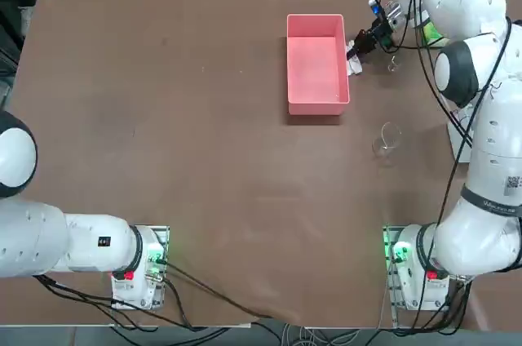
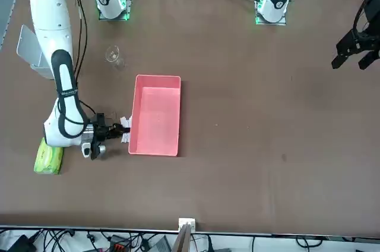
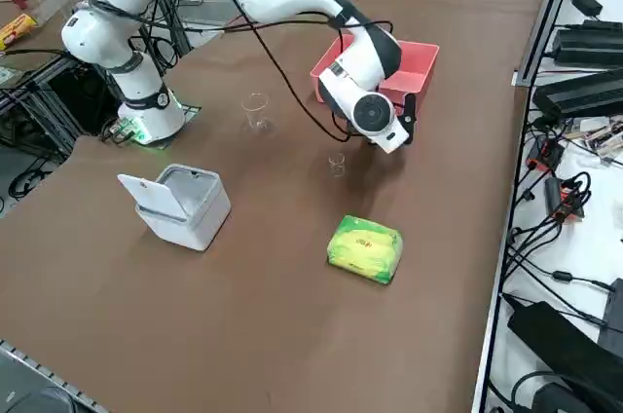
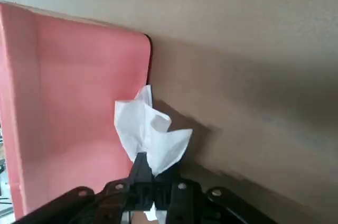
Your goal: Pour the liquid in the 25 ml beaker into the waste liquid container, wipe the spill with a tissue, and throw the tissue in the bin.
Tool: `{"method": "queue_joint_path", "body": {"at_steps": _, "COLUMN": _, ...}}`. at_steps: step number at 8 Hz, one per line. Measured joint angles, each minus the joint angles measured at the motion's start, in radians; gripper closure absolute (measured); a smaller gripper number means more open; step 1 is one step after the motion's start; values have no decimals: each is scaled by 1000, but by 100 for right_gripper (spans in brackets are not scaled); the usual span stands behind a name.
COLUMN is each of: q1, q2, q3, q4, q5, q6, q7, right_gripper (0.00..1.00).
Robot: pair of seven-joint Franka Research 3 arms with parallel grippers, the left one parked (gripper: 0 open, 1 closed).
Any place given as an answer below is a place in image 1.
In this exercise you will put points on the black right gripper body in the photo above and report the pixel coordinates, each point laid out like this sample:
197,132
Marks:
381,34

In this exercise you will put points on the white tissue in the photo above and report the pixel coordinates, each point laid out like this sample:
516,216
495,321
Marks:
355,64

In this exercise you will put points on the small glass beaker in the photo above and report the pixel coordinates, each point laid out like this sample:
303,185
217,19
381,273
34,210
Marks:
394,65

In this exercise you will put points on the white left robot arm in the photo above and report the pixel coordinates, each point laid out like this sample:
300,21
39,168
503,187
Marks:
41,240

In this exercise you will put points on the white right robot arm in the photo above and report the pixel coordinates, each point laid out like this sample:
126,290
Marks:
489,138

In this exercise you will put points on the green tissue pack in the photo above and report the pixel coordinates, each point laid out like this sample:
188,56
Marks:
432,32

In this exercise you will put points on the pink plastic container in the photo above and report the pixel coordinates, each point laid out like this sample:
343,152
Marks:
314,68

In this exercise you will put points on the large glass beaker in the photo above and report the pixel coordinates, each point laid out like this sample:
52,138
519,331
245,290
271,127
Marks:
387,142

